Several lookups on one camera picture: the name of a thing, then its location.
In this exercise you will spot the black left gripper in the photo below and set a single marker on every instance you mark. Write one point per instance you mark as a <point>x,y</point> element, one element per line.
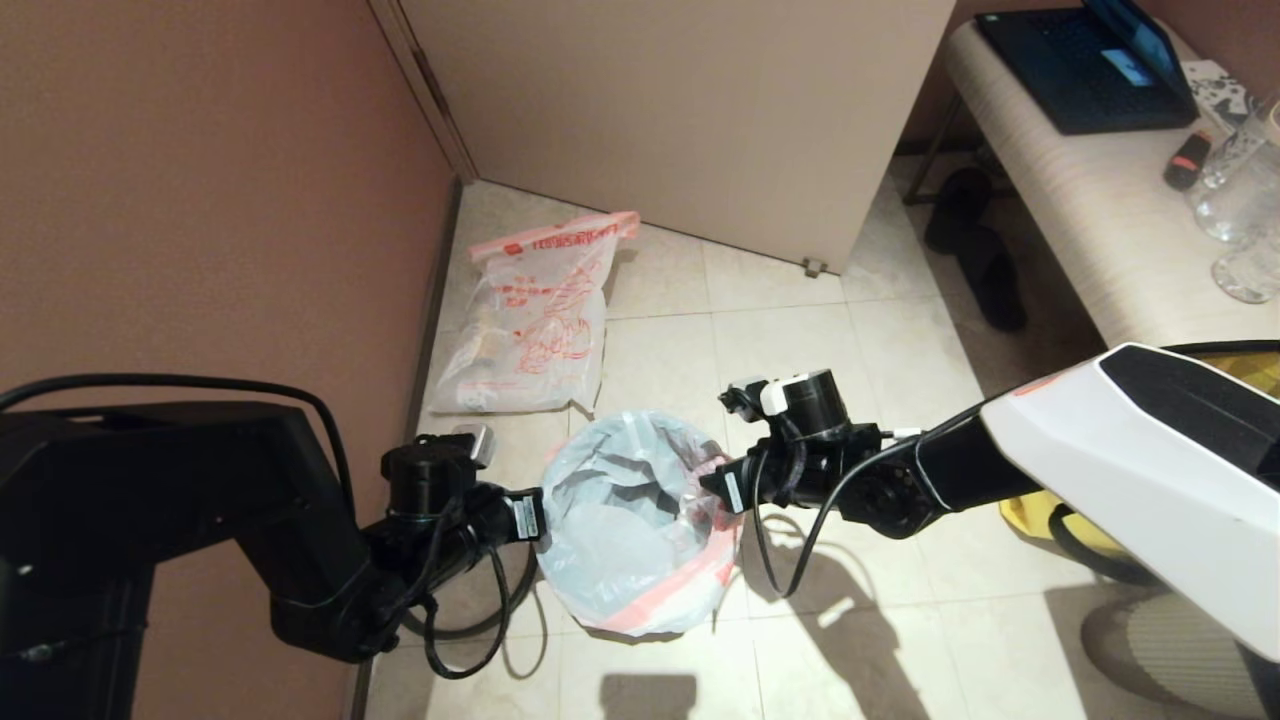
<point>500,515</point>

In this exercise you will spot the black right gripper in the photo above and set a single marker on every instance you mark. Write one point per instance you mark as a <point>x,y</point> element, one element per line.
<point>790,475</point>

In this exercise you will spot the clear pink-edged new trash bag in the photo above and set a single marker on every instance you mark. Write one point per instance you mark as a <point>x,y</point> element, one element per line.
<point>620,540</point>

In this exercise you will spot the white red-printed used trash bag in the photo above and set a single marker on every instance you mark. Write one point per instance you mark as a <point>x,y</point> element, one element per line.
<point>540,320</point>

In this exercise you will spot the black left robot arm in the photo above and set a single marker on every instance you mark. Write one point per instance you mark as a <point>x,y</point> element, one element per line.
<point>180,520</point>

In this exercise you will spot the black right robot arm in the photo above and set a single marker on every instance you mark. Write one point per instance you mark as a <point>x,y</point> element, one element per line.
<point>1100,470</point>

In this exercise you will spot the yellow fabric tote bag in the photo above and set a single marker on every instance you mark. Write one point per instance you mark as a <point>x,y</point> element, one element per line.
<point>1060,520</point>

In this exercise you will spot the small metal door stop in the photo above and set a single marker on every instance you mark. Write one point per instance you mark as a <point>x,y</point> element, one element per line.
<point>815,267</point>

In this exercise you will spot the black slipper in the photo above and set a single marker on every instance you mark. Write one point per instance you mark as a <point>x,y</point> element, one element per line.
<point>995,290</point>
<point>958,210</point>

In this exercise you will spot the beige door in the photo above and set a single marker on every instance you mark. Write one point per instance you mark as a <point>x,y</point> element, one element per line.
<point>700,120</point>

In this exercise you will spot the white wood-grain table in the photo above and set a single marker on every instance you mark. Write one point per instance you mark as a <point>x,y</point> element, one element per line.
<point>1080,200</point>

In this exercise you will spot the black laptop blue screen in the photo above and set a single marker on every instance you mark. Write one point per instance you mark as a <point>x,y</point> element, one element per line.
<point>1080,70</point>

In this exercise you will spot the clear drinking glass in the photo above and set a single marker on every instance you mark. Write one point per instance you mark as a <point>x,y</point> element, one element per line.
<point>1250,270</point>

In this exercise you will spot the clear glass cups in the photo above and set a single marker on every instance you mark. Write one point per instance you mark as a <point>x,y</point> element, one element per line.
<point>1240,190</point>

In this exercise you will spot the blue and white booklet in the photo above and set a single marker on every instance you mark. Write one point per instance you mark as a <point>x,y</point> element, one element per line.
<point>1220,90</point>

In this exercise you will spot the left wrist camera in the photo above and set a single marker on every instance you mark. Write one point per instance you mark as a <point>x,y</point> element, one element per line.
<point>475,442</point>

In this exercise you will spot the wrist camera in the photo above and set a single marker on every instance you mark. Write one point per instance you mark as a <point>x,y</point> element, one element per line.
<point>475,442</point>
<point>745,398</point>

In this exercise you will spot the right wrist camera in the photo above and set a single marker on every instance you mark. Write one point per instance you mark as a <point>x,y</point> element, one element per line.
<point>745,398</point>

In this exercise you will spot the beige door frame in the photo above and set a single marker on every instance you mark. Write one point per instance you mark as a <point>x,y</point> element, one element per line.
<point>430,100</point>

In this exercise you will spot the cream ribbed pedestal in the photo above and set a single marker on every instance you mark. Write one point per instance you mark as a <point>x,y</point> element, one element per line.
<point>1200,650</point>

